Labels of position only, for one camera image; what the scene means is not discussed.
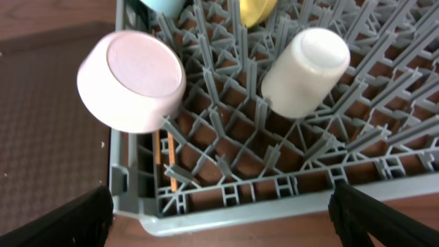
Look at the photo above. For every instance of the pink bowl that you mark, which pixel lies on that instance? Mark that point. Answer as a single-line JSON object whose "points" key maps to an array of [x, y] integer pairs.
{"points": [[131, 82]]}

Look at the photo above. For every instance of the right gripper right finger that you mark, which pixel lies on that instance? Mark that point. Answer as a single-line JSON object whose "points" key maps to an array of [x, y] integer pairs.
{"points": [[357, 217]]}

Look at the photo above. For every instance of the yellow round plate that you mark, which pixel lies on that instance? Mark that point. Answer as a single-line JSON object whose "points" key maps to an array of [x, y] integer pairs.
{"points": [[253, 12]]}

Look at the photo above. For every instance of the light blue bowl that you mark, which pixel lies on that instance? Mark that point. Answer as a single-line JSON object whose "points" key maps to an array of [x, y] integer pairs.
{"points": [[169, 8]]}

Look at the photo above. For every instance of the white green cup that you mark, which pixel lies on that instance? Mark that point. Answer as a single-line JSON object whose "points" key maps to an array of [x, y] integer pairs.
{"points": [[305, 72]]}

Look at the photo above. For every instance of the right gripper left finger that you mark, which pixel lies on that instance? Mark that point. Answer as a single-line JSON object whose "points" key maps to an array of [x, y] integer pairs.
{"points": [[84, 221]]}

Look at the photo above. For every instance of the grey plastic dishwasher rack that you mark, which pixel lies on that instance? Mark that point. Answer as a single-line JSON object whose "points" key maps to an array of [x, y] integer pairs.
{"points": [[237, 161]]}

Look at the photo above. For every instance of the wooden chopstick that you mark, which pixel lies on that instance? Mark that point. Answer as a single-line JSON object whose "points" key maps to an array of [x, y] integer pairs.
{"points": [[172, 160], [157, 147]]}

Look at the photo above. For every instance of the dark brown serving tray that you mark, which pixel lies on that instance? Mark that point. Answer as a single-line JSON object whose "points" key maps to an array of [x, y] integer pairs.
{"points": [[52, 149]]}

